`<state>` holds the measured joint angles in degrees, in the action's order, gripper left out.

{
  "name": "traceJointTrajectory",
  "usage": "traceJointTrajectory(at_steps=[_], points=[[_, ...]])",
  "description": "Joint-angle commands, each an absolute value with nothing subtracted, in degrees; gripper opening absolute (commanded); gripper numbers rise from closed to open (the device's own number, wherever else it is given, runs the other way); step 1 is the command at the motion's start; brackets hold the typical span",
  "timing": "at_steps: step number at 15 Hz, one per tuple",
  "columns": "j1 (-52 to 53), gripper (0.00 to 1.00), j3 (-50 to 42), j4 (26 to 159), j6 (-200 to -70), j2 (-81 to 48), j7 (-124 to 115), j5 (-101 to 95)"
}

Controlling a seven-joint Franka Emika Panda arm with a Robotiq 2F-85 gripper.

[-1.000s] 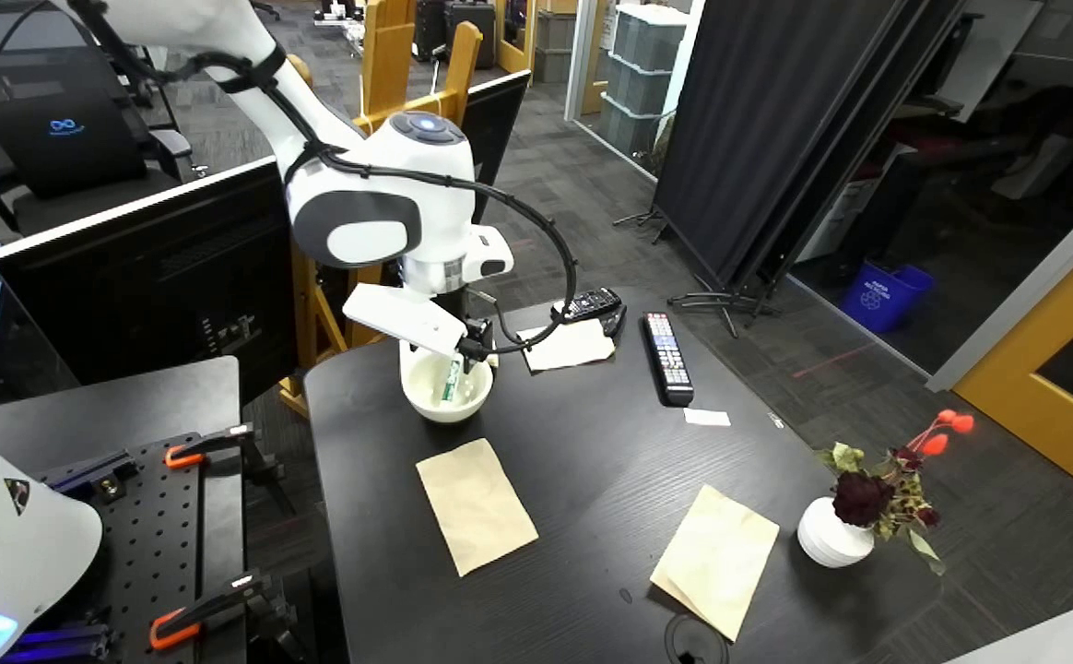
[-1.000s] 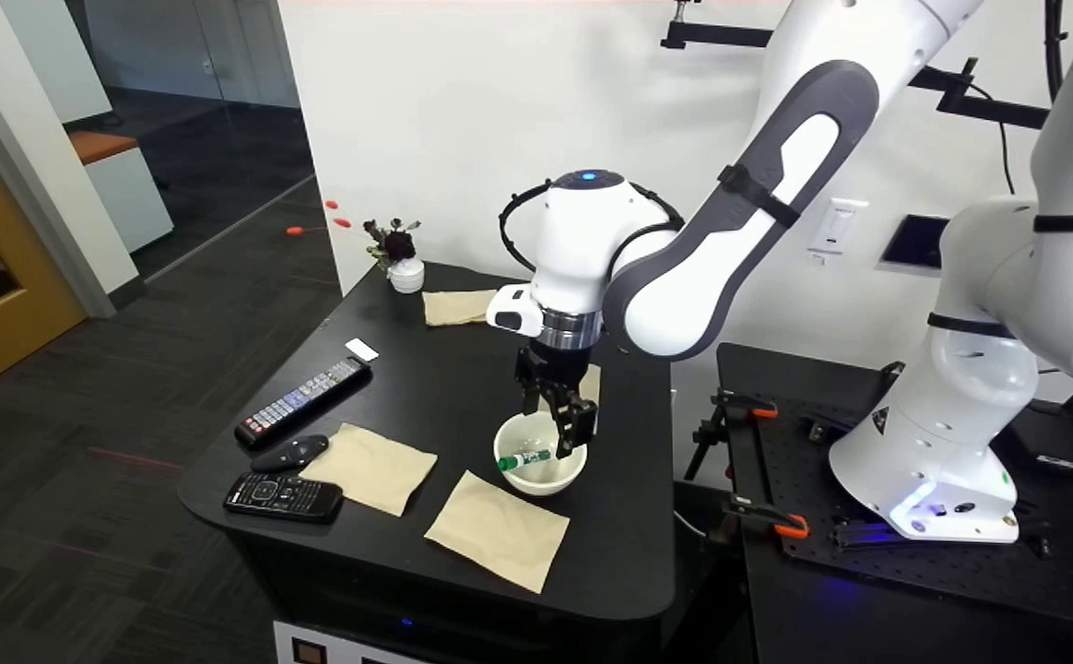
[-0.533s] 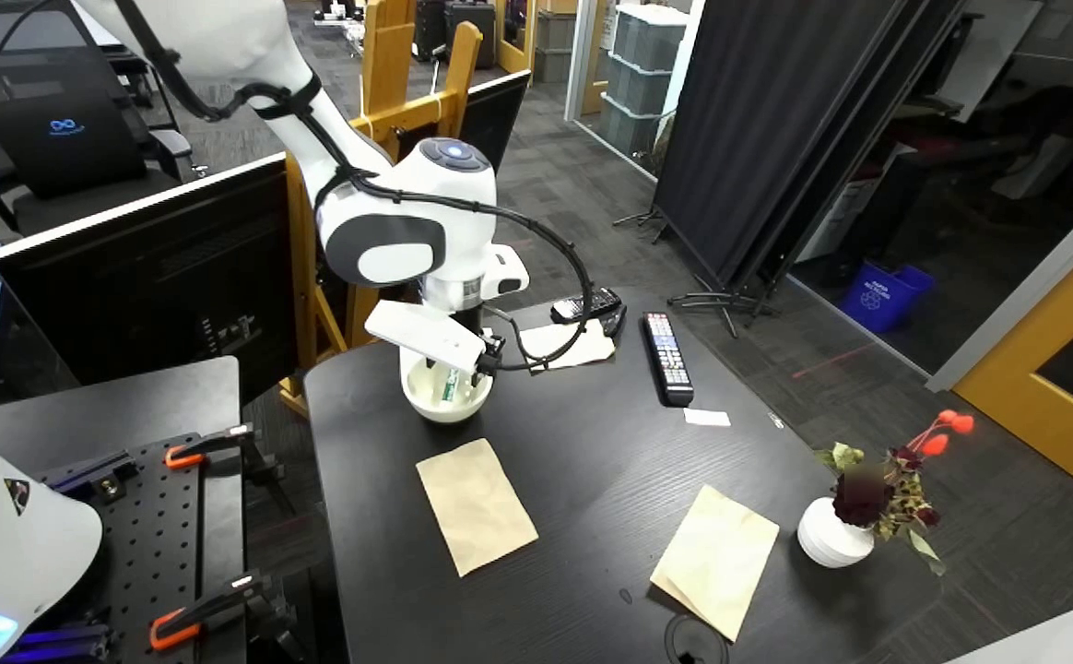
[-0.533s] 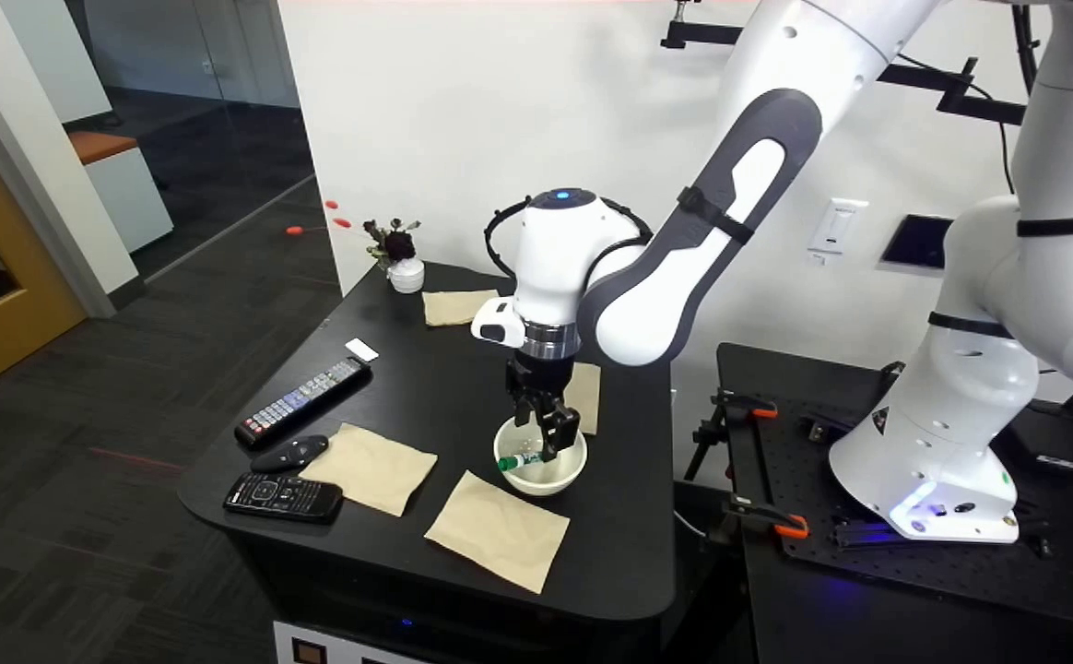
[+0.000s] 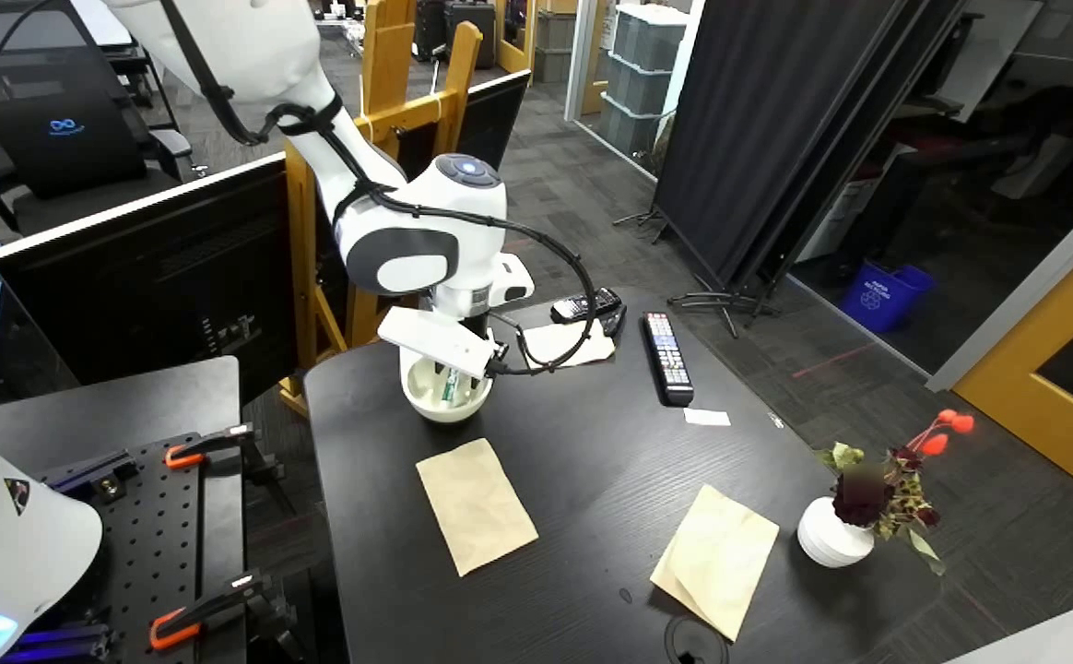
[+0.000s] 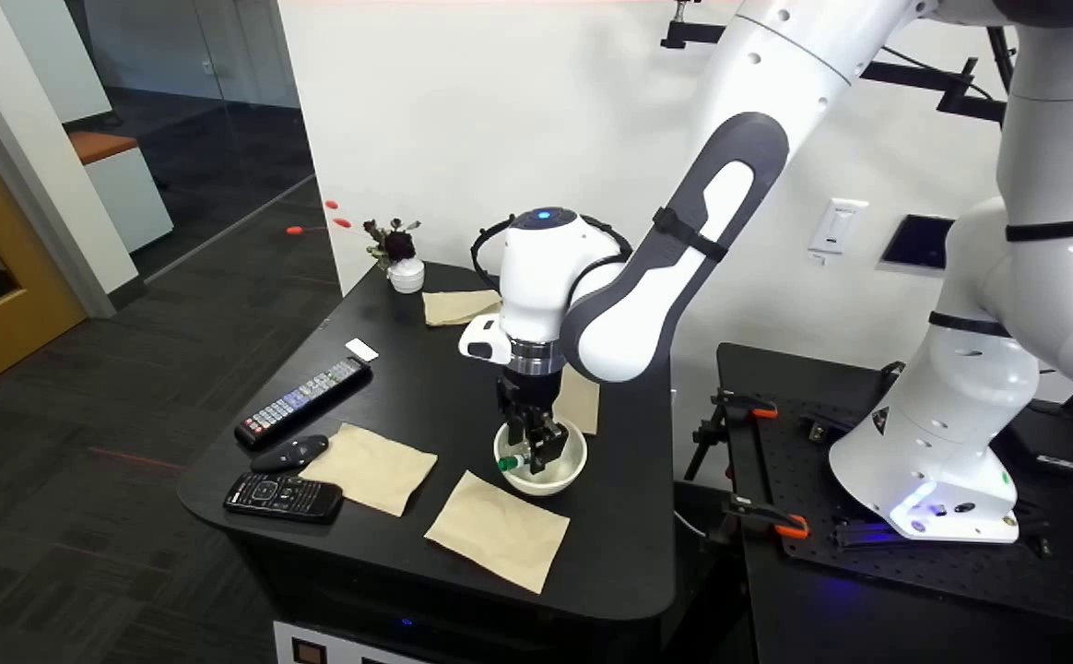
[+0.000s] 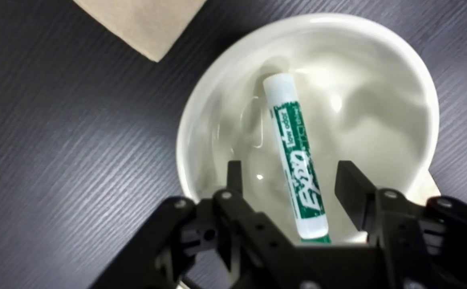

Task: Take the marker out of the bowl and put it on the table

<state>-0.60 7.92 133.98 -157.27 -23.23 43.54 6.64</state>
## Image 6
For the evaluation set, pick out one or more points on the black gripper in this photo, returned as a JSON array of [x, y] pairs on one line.
[[526, 396]]

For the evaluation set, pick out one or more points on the white cabinet with wood top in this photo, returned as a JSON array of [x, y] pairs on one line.
[[129, 186]]

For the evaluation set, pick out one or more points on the black wall plate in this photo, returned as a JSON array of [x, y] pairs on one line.
[[916, 241]]

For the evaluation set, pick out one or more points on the white round vase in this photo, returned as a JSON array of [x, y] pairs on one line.
[[407, 275]]

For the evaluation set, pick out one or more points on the white bowl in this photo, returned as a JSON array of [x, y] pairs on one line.
[[567, 475]]

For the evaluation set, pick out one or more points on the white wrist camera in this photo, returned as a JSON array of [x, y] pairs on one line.
[[480, 341]]

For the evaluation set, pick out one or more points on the long black remote control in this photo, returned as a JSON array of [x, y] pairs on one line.
[[301, 399]]

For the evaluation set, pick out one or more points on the small black remote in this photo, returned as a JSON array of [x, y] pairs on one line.
[[292, 454]]

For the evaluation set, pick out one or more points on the black phone with keypad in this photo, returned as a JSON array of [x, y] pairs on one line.
[[282, 497]]

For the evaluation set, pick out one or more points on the red and dark flowers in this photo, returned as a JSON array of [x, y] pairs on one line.
[[394, 239]]

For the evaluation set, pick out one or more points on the small white card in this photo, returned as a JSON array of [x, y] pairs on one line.
[[362, 351]]

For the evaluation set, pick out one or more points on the tan cloth napkin right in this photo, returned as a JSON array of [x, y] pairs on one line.
[[501, 532]]

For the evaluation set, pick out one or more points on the white equipment box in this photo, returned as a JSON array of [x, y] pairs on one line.
[[337, 646]]

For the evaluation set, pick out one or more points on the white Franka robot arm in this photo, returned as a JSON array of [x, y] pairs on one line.
[[1016, 308]]

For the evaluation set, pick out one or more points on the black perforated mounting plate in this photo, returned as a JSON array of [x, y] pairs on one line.
[[1054, 565]]

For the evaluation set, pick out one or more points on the white wall switch plate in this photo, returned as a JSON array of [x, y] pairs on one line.
[[840, 229]]

